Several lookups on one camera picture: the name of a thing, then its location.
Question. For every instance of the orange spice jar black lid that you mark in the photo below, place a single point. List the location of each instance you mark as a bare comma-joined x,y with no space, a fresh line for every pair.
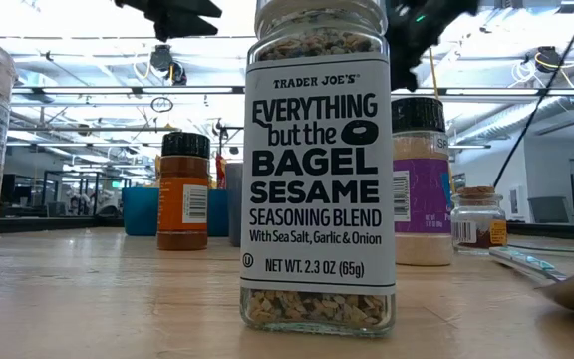
172,209

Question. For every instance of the red yellow noodle packet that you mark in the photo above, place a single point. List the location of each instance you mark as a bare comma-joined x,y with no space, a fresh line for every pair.
220,172

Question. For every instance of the blue plastic bin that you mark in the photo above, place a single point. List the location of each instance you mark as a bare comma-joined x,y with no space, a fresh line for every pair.
140,212

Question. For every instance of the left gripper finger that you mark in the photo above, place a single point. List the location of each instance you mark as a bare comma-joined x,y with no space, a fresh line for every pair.
187,28
192,9

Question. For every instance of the purple-label spice jar black lid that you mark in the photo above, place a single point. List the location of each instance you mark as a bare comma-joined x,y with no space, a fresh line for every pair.
424,199

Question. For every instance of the small cork-stoppered glass jar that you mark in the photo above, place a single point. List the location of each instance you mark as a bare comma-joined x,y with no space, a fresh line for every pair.
476,224

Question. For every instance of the long ceiling light fixture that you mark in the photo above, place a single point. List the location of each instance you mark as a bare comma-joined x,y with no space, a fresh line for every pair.
92,90

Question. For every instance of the bagel sesame seasoning jar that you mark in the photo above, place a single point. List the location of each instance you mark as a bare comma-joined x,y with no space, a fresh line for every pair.
317,199

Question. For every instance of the gray translucent plastic bin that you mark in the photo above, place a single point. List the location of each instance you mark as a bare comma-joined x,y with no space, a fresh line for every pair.
233,209

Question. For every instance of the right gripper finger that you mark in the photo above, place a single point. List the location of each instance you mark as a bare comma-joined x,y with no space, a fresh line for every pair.
404,62

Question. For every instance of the silver ceiling air duct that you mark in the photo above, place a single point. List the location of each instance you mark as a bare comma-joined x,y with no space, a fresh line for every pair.
516,117

